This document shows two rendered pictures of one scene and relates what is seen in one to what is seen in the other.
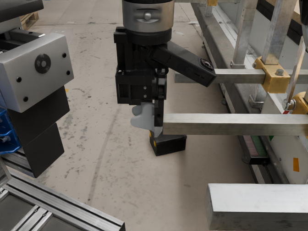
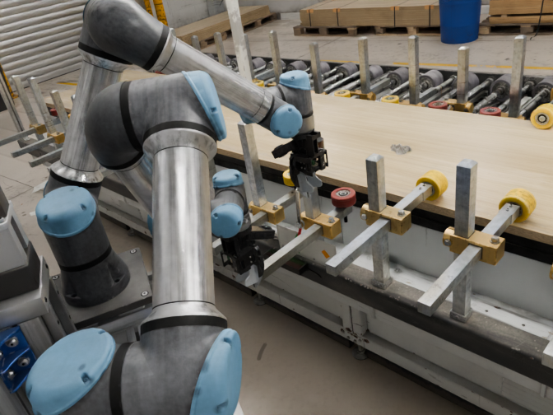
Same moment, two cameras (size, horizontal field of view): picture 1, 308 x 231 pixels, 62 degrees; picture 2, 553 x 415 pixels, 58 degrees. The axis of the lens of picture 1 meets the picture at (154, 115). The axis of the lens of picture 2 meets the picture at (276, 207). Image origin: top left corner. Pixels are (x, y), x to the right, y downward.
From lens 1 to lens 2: 1.01 m
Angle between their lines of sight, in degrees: 36
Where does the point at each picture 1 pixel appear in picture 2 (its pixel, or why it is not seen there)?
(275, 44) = (260, 190)
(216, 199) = (332, 264)
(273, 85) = (276, 217)
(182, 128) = (269, 270)
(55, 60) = not seen: hidden behind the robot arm
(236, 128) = (292, 252)
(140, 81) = (248, 254)
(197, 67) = (267, 231)
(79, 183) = not seen: outside the picture
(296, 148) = (319, 245)
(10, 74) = not seen: hidden behind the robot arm
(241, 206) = (339, 261)
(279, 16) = (254, 174)
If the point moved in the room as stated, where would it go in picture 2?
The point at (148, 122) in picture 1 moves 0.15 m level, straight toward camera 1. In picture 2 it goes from (253, 277) to (295, 296)
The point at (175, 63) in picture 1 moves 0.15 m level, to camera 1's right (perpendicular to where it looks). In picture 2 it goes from (257, 235) to (294, 209)
